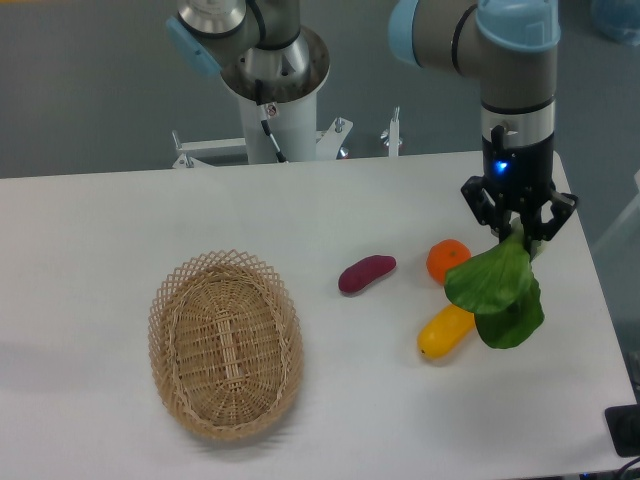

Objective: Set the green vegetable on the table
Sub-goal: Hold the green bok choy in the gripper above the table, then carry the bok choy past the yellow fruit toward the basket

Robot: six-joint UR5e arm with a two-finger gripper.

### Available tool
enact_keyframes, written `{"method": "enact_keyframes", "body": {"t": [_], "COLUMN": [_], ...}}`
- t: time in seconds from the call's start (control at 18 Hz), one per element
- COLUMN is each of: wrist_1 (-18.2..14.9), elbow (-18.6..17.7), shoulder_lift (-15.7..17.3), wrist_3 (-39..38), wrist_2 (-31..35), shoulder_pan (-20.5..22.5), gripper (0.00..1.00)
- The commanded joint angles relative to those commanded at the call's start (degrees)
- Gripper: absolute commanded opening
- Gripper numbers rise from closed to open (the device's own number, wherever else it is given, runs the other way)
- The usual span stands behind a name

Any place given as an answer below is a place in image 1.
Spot yellow mango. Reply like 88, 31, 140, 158
416, 304, 475, 360

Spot black device at table edge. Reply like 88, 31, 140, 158
604, 404, 639, 458

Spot white metal base frame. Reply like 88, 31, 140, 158
172, 106, 403, 169

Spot green leafy vegetable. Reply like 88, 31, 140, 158
444, 228, 545, 350

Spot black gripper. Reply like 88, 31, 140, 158
461, 135, 579, 251

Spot purple sweet potato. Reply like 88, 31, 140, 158
338, 255, 397, 295

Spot orange tangerine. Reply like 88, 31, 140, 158
425, 239, 471, 285

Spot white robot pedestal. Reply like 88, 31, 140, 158
221, 27, 330, 164

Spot grey robot arm, blue caps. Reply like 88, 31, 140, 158
166, 1, 577, 251

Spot woven wicker basket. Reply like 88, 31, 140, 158
148, 250, 304, 441

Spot blue object top right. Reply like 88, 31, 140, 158
590, 0, 639, 46

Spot black cable on pedestal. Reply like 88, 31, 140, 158
254, 78, 290, 164

